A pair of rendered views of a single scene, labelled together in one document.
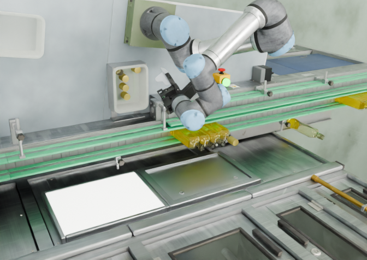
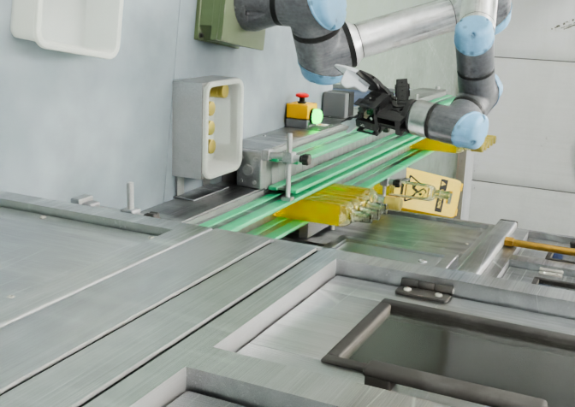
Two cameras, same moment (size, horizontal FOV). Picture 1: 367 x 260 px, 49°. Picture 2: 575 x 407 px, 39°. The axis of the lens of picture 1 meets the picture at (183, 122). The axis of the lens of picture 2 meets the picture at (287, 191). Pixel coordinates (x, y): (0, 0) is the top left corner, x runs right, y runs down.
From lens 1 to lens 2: 1.23 m
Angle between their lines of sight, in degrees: 34
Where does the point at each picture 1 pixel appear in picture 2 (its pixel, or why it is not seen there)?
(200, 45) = (361, 30)
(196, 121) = (483, 130)
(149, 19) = not seen: outside the picture
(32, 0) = not seen: outside the picture
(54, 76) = (105, 107)
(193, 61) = (482, 25)
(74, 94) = (129, 146)
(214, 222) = not seen: hidden behind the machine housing
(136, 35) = (228, 20)
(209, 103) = (488, 100)
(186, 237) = not seen: hidden behind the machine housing
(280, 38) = (505, 5)
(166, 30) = not seen: outside the picture
